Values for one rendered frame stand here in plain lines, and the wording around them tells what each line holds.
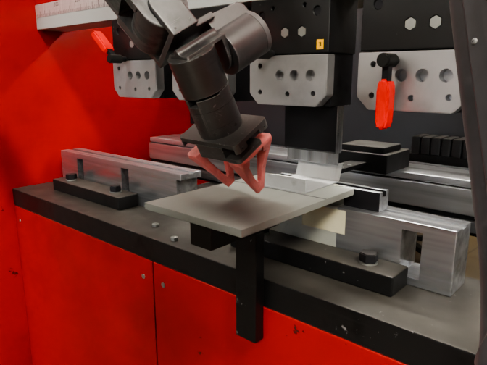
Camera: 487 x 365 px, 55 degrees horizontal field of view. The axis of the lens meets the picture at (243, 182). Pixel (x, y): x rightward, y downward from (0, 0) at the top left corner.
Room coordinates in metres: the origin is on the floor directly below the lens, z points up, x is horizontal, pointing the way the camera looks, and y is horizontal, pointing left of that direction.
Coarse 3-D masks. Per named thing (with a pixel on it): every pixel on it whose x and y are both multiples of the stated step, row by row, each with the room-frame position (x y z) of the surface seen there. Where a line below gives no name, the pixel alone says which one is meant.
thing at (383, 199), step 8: (344, 184) 0.74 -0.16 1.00; (352, 184) 0.74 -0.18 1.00; (360, 192) 0.70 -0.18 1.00; (368, 192) 0.69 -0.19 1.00; (376, 192) 0.68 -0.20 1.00; (384, 192) 0.70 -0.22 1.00; (344, 200) 0.72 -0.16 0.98; (352, 200) 0.71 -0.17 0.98; (360, 200) 0.70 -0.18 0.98; (368, 200) 0.69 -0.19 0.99; (376, 200) 0.68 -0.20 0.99; (384, 200) 0.69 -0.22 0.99; (360, 208) 0.70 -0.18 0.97; (368, 208) 0.69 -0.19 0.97; (376, 208) 0.68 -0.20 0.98; (384, 208) 0.69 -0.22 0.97
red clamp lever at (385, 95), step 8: (384, 56) 0.61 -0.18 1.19; (392, 56) 0.61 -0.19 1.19; (384, 64) 0.61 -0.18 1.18; (392, 64) 0.62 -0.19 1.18; (384, 72) 0.62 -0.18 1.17; (384, 80) 0.61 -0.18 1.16; (384, 88) 0.61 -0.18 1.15; (392, 88) 0.62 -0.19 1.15; (376, 96) 0.62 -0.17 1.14; (384, 96) 0.61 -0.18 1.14; (392, 96) 0.62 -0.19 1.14; (376, 104) 0.62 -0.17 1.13; (384, 104) 0.61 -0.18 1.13; (392, 104) 0.62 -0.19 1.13; (376, 112) 0.62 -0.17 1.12; (384, 112) 0.61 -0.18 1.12; (392, 112) 0.62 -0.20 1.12; (376, 120) 0.62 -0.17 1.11; (384, 120) 0.61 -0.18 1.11; (384, 128) 0.62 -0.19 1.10
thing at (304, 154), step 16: (288, 112) 0.80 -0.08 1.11; (304, 112) 0.77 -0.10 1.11; (320, 112) 0.75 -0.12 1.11; (336, 112) 0.74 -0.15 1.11; (288, 128) 0.80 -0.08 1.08; (304, 128) 0.77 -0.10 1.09; (320, 128) 0.75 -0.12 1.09; (336, 128) 0.74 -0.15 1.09; (288, 144) 0.80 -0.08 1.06; (304, 144) 0.77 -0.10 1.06; (320, 144) 0.75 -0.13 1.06; (336, 144) 0.74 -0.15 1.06; (304, 160) 0.78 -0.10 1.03; (320, 160) 0.76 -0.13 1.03; (336, 160) 0.74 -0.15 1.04
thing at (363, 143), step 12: (348, 144) 0.94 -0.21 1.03; (360, 144) 0.94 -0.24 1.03; (372, 144) 0.94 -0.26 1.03; (384, 144) 0.94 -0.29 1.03; (396, 144) 0.94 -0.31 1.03; (348, 156) 0.93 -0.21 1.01; (360, 156) 0.91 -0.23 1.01; (372, 156) 0.90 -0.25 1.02; (384, 156) 0.88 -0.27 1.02; (396, 156) 0.91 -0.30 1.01; (408, 156) 0.95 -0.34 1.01; (348, 168) 0.85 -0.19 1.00; (360, 168) 0.91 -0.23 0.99; (372, 168) 0.90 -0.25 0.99; (384, 168) 0.88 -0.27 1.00; (396, 168) 0.91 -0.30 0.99
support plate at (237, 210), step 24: (192, 192) 0.68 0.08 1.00; (216, 192) 0.68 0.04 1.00; (240, 192) 0.68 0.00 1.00; (264, 192) 0.68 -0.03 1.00; (288, 192) 0.68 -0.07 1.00; (312, 192) 0.68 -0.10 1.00; (336, 192) 0.68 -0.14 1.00; (192, 216) 0.56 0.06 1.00; (216, 216) 0.56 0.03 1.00; (240, 216) 0.56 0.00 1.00; (264, 216) 0.56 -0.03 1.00; (288, 216) 0.57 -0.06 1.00
